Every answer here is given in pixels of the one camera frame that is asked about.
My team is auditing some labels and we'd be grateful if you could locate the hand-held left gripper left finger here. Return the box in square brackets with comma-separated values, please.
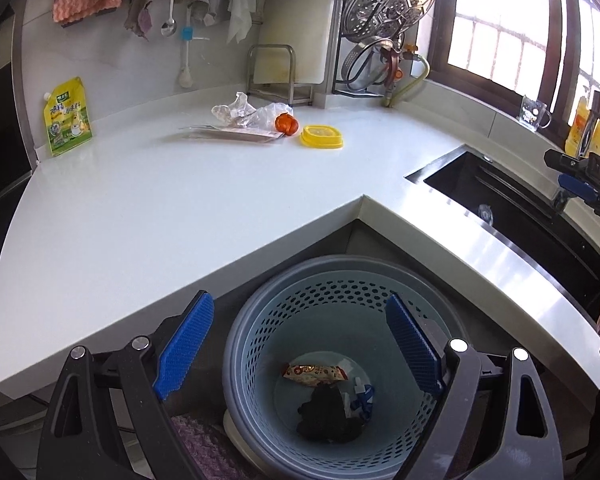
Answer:
[36, 291, 216, 480]

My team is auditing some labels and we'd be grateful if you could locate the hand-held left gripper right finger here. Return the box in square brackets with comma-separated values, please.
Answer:
[384, 293, 566, 480]

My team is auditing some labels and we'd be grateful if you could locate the blue perforated waste basket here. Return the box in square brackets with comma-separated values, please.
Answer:
[223, 255, 454, 480]

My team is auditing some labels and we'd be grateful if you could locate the red white snack wrapper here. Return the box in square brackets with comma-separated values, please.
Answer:
[282, 363, 349, 387]

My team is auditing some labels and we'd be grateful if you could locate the black cloth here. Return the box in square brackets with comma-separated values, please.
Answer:
[295, 385, 364, 444]

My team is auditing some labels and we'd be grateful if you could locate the yellow bottle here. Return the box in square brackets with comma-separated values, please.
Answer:
[564, 94, 600, 159]

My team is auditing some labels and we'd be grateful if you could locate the black kitchen sink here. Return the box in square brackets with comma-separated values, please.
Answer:
[404, 144, 600, 322]

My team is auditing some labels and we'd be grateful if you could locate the glass mug with print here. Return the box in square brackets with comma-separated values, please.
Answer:
[517, 94, 552, 133]

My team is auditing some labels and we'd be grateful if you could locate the purple floor mat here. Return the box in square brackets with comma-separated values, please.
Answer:
[169, 412, 253, 480]

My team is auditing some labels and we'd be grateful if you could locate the gas valve with orange dial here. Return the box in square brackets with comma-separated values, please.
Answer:
[384, 42, 421, 102]

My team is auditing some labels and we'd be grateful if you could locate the flat transparent packet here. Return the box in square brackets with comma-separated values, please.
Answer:
[179, 125, 286, 146]

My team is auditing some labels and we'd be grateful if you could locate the yellow plastic lid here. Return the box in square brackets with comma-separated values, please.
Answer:
[300, 124, 344, 149]

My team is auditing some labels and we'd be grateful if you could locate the clear crumpled plastic wrap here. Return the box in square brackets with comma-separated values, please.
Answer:
[211, 91, 257, 127]

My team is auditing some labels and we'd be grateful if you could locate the orange fruit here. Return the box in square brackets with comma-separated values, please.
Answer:
[252, 102, 301, 136]

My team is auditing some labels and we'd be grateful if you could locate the yellow green refill pouch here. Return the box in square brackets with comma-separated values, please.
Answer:
[42, 76, 94, 158]

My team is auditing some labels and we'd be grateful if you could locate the steel steamer plate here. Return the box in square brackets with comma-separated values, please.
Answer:
[342, 0, 439, 42]

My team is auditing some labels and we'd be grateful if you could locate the metal cutting board stand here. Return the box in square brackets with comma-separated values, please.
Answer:
[246, 43, 315, 109]

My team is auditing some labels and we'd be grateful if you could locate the blue white bottle brush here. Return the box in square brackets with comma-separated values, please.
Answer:
[176, 7, 196, 89]

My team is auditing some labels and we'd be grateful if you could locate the black lid rack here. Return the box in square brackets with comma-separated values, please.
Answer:
[331, 0, 407, 97]

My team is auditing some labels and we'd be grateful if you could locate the metal spoon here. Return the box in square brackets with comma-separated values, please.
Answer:
[159, 0, 181, 39]

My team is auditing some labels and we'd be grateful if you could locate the white cutting board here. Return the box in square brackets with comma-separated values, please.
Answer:
[257, 0, 339, 87]

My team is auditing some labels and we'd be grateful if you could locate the purple grey rag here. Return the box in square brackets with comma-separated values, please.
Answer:
[123, 0, 155, 42]

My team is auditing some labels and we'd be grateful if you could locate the white rag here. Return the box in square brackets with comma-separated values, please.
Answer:
[225, 0, 257, 45]

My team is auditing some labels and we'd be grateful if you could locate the window with dark frame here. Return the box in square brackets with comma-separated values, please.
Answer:
[426, 0, 600, 126]

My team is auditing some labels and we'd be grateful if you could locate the yellow green hose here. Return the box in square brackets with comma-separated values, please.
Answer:
[383, 54, 431, 109]

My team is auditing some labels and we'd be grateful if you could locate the glass lid with brown handle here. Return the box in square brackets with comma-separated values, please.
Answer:
[344, 34, 406, 94]

